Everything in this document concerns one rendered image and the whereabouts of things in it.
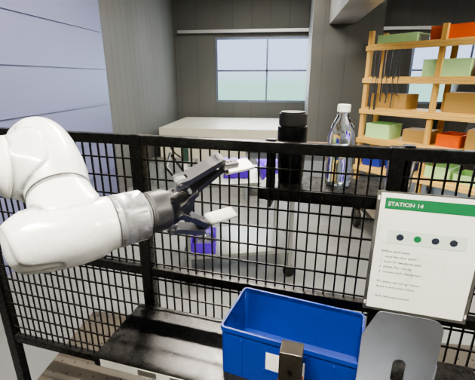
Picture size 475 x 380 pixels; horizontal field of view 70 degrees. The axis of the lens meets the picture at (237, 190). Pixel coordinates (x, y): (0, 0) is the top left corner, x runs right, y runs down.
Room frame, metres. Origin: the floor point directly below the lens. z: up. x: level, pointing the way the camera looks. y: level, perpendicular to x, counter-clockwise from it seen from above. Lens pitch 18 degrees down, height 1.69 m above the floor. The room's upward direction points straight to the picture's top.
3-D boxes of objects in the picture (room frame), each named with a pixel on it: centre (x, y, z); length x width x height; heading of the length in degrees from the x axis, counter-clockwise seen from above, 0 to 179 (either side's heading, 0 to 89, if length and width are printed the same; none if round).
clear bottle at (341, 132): (0.83, -0.26, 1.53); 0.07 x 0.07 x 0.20
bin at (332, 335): (0.65, -0.13, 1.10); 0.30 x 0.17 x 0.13; 69
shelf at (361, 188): (0.82, -0.24, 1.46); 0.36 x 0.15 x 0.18; 74
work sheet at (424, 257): (0.69, -0.42, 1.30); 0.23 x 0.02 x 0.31; 74
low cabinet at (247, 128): (6.90, 0.19, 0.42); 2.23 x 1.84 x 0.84; 82
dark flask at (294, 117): (0.87, -0.14, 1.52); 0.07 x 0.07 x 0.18
